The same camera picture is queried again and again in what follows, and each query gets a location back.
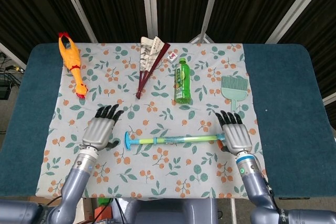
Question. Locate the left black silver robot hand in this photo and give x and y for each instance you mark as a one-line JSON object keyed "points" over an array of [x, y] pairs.
{"points": [[98, 132]]}

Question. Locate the orange plastic object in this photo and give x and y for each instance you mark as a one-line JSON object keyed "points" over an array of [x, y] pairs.
{"points": [[102, 213]]}

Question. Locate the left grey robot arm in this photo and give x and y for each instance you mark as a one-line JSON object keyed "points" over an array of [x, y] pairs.
{"points": [[76, 182]]}

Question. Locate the green plastic object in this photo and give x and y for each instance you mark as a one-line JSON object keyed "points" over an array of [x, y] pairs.
{"points": [[103, 202]]}

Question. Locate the mint green hand brush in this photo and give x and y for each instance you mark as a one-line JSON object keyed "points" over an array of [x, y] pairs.
{"points": [[234, 87]]}

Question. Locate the yellow rubber chicken toy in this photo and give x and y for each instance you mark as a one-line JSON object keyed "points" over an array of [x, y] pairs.
{"points": [[71, 56]]}

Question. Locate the white metal frame post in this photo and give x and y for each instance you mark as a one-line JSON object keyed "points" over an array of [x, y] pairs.
{"points": [[149, 6], [77, 6], [296, 6], [211, 1]]}

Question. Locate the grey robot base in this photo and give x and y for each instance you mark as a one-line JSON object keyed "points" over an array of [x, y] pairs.
{"points": [[168, 212]]}

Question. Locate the green tea bottle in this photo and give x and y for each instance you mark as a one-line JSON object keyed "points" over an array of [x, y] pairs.
{"points": [[182, 82]]}

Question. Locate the folding paper fan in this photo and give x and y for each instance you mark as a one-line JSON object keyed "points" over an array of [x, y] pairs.
{"points": [[149, 56]]}

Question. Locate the blue and green water squirter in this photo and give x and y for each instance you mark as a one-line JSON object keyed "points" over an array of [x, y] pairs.
{"points": [[147, 140]]}

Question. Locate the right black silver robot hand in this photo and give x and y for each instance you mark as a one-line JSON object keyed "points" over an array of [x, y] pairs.
{"points": [[236, 137]]}

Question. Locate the floral white tablecloth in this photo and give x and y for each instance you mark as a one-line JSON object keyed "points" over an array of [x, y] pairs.
{"points": [[157, 171]]}

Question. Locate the blue felt table cover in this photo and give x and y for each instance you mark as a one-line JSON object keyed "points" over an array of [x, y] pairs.
{"points": [[283, 103]]}

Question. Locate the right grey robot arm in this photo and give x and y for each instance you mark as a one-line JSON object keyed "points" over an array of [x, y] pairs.
{"points": [[256, 187]]}

